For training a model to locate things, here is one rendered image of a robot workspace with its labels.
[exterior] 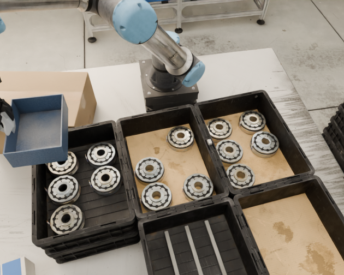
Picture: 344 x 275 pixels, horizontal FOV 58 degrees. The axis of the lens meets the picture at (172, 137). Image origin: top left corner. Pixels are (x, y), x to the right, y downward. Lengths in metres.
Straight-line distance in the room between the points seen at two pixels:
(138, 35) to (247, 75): 0.89
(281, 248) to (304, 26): 2.70
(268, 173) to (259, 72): 0.70
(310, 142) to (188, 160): 0.59
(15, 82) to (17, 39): 1.94
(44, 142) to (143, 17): 0.46
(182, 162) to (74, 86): 0.55
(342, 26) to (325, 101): 1.10
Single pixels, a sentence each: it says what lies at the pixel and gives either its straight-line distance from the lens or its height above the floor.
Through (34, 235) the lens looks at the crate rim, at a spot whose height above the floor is 0.93.
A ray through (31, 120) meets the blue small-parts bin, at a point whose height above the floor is 1.07.
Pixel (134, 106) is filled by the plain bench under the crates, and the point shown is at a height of 0.70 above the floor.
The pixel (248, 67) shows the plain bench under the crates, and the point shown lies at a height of 0.70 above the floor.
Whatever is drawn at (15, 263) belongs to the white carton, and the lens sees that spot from 1.16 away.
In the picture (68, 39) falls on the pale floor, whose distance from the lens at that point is 3.21.
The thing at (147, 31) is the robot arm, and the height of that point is 1.28.
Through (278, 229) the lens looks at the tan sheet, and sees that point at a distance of 1.09.
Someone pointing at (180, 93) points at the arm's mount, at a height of 0.80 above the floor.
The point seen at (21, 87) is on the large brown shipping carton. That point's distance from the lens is 1.43.
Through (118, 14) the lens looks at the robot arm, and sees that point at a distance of 0.90.
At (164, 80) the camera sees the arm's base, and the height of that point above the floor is 0.85.
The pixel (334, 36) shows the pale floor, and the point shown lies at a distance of 3.46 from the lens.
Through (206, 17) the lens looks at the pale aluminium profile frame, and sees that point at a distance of 3.13.
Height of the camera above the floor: 1.81
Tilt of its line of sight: 54 degrees down
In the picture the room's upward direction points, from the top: straight up
